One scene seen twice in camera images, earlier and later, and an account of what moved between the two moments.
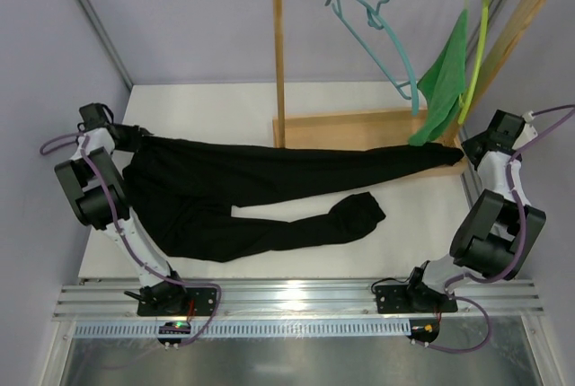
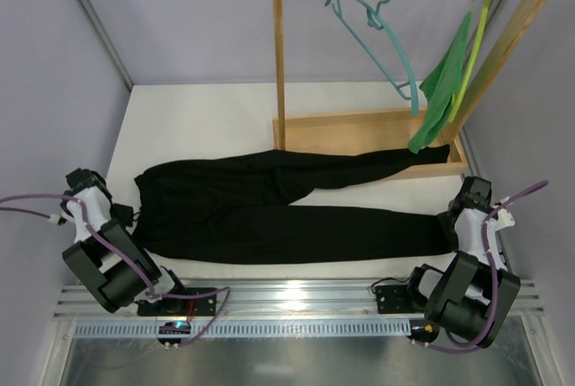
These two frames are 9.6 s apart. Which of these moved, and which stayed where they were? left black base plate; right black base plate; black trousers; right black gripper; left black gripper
Moved: right black gripper; left black gripper; black trousers
Stayed: right black base plate; left black base plate
